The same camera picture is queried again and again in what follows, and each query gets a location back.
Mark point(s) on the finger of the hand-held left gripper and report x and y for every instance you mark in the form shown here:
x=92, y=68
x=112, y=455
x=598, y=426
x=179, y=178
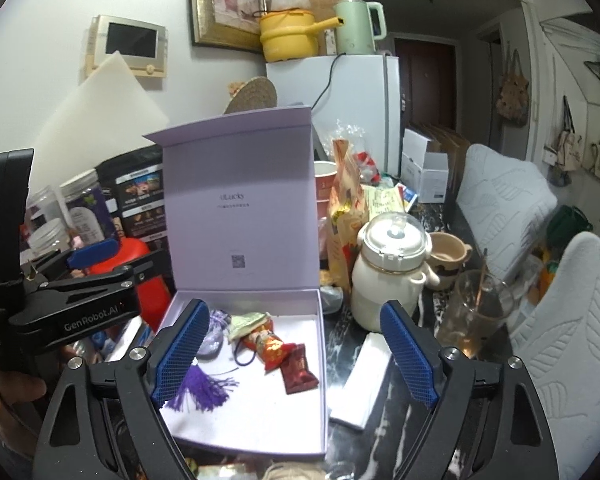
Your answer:
x=94, y=255
x=140, y=267

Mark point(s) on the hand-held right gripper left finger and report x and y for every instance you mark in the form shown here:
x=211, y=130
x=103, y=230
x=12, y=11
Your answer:
x=180, y=355

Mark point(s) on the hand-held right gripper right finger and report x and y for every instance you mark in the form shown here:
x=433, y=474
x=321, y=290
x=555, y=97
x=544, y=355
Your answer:
x=410, y=355

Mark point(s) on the purple sachet with tassel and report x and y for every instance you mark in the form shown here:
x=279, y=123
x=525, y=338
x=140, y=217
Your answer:
x=215, y=335

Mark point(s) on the clear zip bag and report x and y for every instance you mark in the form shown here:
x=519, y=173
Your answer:
x=362, y=385

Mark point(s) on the green snack packet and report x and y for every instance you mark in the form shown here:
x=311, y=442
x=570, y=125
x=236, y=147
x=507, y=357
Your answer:
x=247, y=322

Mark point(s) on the orange red snack packet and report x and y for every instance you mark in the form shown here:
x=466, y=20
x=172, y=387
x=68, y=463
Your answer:
x=270, y=347

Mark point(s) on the dark red snack packet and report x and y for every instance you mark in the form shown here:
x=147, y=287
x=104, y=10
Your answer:
x=297, y=367

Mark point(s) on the purple gift box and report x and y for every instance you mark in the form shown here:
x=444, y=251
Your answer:
x=240, y=200

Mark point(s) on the clear bag of twine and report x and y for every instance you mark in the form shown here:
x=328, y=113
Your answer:
x=285, y=472

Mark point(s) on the person's left hand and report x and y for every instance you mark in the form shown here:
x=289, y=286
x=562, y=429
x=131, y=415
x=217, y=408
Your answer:
x=15, y=392

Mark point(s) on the red container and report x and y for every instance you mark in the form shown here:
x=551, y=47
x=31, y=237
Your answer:
x=145, y=275

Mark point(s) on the clear jar dark contents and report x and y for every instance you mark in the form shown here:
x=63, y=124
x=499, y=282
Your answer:
x=87, y=210

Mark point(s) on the clear jar black label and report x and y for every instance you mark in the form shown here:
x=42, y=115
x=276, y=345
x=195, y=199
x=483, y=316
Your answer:
x=45, y=205

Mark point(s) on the dark coffee bag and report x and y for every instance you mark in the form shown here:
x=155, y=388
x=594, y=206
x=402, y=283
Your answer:
x=140, y=195

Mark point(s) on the glass cup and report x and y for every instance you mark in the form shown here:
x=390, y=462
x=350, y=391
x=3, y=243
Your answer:
x=475, y=320

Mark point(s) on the white lidded jar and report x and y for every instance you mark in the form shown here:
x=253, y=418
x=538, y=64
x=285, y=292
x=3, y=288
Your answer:
x=387, y=280

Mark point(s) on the beige ceramic mug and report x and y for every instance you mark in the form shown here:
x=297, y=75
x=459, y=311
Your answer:
x=447, y=257

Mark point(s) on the white foam board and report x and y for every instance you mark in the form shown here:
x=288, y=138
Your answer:
x=95, y=115

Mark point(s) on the orange snack bag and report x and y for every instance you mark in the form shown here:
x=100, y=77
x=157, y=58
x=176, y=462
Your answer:
x=347, y=210

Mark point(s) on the chair with leaf cover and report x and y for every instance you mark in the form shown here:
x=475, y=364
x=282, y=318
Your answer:
x=505, y=195
x=570, y=335

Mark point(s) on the red paper cup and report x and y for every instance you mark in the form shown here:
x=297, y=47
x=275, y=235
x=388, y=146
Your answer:
x=325, y=190

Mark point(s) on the white carton box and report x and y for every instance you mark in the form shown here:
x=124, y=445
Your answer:
x=425, y=170

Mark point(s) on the woven round trivet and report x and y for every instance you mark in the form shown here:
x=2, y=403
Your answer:
x=252, y=95

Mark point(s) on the flat cardboard sheets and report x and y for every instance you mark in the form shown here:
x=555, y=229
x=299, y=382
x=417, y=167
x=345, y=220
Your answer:
x=455, y=145

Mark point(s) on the clear plastic bag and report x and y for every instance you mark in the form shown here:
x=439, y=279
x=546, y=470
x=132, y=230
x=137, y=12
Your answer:
x=352, y=132

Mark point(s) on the white mini fridge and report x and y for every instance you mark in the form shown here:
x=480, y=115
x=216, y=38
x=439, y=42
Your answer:
x=360, y=105

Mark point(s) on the brown door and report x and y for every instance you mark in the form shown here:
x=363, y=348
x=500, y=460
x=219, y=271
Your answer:
x=425, y=85

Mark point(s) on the yellow pot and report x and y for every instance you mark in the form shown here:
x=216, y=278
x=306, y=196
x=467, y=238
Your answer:
x=290, y=32

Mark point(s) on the brown patterned tote bag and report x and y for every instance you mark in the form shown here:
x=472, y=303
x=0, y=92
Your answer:
x=515, y=90

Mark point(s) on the cardboard box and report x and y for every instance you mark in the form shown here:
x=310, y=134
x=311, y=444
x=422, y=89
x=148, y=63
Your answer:
x=325, y=5

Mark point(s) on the green kettle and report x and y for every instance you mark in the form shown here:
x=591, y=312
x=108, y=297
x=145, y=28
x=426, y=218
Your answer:
x=355, y=27

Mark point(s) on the wall intercom panel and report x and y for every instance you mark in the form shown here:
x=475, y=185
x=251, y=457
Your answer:
x=130, y=42

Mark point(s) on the gold picture frame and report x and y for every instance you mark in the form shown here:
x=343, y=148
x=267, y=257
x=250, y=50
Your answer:
x=225, y=2

